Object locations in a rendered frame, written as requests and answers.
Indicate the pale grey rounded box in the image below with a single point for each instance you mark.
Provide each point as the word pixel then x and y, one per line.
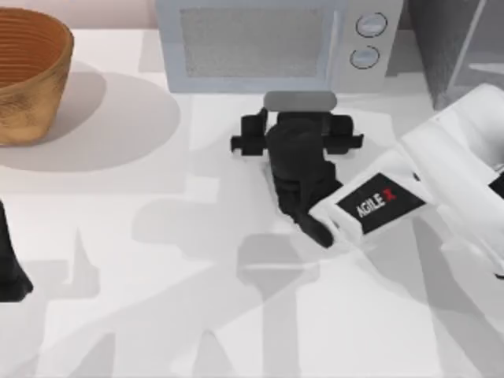
pixel 300 100

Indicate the pale microwave oven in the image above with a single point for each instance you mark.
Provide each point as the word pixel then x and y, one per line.
pixel 366 80

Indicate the round microwave knob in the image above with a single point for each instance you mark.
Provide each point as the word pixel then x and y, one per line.
pixel 364 57
pixel 371 24

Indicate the microwave oven door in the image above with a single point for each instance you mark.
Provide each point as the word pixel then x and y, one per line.
pixel 252 43

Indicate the brown woven basket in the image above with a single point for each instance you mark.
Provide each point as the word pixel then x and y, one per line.
pixel 27 98

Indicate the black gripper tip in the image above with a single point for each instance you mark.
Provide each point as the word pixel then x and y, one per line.
pixel 11 271

